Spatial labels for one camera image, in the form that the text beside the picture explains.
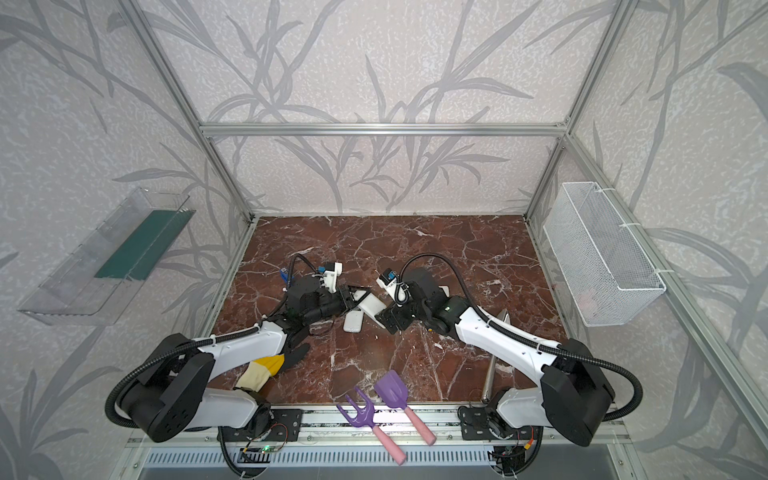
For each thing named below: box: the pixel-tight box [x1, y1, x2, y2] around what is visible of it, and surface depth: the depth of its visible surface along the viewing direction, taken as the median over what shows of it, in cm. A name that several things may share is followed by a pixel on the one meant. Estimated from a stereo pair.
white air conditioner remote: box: [358, 293, 387, 318], surface depth 83 cm
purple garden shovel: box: [374, 369, 437, 446], surface depth 80 cm
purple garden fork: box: [336, 387, 406, 465], surface depth 77 cm
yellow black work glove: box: [235, 354, 285, 393], surface depth 80 cm
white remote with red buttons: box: [343, 309, 364, 333], surface depth 93 cm
